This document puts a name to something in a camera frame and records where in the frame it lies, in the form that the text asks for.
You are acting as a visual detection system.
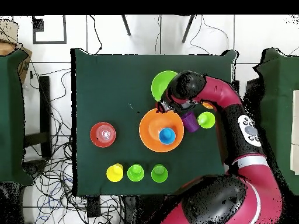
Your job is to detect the lime green cup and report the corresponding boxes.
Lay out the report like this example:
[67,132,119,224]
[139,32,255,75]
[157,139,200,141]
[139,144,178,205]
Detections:
[197,111,216,130]

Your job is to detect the green cloth side table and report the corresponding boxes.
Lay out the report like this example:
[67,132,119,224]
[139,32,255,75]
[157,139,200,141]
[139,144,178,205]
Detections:
[0,50,34,186]
[252,48,299,195]

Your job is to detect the blue cup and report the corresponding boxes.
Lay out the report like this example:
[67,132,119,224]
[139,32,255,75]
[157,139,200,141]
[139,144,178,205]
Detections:
[158,127,176,145]

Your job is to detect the dark tripod leg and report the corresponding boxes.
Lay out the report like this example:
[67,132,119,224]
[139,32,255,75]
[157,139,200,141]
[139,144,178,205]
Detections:
[182,15,196,44]
[121,15,132,36]

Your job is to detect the black power box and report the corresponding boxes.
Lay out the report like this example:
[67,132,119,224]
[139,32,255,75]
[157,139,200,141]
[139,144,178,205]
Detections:
[86,195,102,218]

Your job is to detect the large green bowl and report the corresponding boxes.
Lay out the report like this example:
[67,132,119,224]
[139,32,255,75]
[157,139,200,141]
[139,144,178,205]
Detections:
[151,70,179,103]

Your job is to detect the cardboard box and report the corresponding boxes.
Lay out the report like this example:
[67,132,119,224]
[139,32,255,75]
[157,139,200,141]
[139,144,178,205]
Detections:
[0,39,33,85]

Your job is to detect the thin black cable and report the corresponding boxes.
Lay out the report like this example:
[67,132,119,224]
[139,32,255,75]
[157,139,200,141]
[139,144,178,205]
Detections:
[189,15,230,56]
[89,15,103,55]

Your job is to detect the yellow cup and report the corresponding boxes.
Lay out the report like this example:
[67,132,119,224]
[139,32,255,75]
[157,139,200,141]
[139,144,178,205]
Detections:
[106,163,124,183]

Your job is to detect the tangle of floor cables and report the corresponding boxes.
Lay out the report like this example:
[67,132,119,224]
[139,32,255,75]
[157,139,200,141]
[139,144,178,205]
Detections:
[23,67,124,224]

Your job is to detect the red bowl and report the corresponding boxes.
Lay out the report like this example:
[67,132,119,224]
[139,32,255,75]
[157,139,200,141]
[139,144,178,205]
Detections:
[90,121,117,148]

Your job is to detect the dark green tablecloth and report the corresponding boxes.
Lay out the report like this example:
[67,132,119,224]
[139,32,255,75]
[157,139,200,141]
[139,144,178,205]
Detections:
[70,48,239,196]

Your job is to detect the large orange bowl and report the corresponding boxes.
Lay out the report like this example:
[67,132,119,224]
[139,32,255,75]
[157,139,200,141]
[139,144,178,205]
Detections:
[138,107,185,153]

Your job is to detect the purple cup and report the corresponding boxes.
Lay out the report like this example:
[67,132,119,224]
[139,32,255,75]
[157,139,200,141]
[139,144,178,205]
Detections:
[180,111,201,134]

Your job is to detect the black square frame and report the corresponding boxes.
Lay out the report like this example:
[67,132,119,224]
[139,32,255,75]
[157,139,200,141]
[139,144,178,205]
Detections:
[32,15,67,44]

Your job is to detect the grey black device base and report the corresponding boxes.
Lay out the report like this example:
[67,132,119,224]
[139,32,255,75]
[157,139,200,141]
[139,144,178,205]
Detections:
[23,159,48,178]

